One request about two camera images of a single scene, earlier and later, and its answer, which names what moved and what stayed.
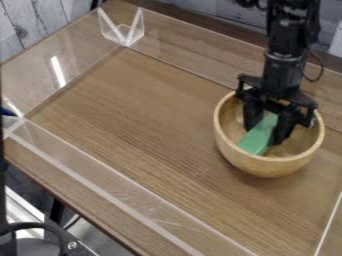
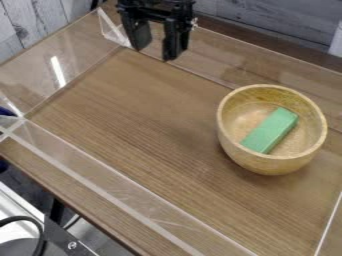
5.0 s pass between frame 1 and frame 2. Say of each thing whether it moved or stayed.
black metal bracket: stayed
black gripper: moved
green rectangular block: stayed
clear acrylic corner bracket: stayed
